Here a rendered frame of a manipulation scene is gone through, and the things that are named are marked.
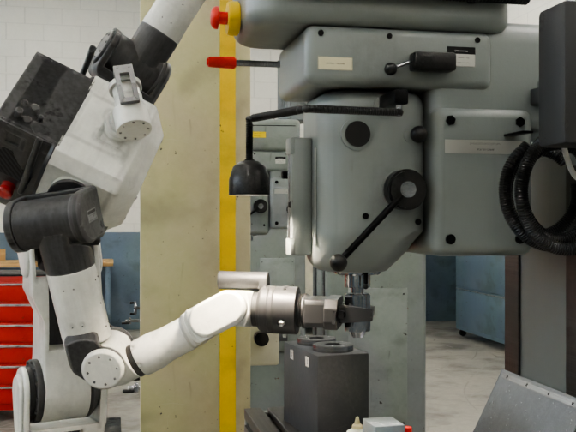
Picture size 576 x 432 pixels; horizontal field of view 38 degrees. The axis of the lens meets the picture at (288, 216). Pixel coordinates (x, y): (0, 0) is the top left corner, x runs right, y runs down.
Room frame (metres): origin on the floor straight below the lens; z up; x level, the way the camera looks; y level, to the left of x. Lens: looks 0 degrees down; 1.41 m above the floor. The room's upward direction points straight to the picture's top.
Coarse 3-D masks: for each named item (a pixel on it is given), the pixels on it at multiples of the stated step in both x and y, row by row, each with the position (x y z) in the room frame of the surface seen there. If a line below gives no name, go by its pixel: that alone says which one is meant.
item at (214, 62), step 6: (210, 60) 1.57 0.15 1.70; (216, 60) 1.57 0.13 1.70; (222, 60) 1.57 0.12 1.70; (228, 60) 1.57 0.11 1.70; (234, 60) 1.57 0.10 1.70; (240, 60) 1.58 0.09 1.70; (246, 60) 1.59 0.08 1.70; (252, 60) 1.59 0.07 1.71; (210, 66) 1.57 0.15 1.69; (216, 66) 1.57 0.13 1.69; (222, 66) 1.57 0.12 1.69; (228, 66) 1.57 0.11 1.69; (234, 66) 1.58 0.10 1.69; (246, 66) 1.59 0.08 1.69; (252, 66) 1.59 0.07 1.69; (258, 66) 1.59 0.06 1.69; (264, 66) 1.59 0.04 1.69; (270, 66) 1.60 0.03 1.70; (276, 66) 1.60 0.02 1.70
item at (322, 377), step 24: (312, 336) 1.96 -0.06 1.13; (288, 360) 1.94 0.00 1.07; (312, 360) 1.79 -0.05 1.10; (336, 360) 1.78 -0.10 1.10; (360, 360) 1.80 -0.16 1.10; (288, 384) 1.94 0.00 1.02; (312, 384) 1.79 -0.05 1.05; (336, 384) 1.78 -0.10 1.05; (360, 384) 1.80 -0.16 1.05; (288, 408) 1.94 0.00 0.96; (312, 408) 1.79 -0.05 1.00; (336, 408) 1.78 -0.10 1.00; (360, 408) 1.80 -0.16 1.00
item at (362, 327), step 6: (348, 300) 1.52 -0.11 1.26; (354, 300) 1.51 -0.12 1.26; (360, 300) 1.51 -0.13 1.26; (366, 300) 1.51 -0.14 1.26; (354, 306) 1.51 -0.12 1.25; (360, 306) 1.51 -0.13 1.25; (366, 306) 1.51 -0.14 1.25; (348, 324) 1.52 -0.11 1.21; (354, 324) 1.51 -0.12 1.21; (360, 324) 1.51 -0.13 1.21; (366, 324) 1.51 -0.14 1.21; (348, 330) 1.52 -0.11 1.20; (354, 330) 1.51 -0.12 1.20; (360, 330) 1.51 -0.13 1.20; (366, 330) 1.51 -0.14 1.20
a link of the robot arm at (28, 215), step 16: (16, 208) 1.50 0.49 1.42; (32, 208) 1.49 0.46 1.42; (48, 208) 1.48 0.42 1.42; (64, 208) 1.48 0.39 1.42; (16, 224) 1.49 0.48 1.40; (32, 224) 1.48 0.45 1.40; (48, 224) 1.48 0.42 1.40; (64, 224) 1.47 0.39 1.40; (16, 240) 1.50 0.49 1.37; (32, 240) 1.49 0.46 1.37; (48, 240) 1.49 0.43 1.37; (64, 240) 1.49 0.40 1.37; (48, 256) 1.50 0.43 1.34; (64, 256) 1.49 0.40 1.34; (80, 256) 1.51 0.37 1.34; (48, 272) 1.51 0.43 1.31; (64, 272) 1.50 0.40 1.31
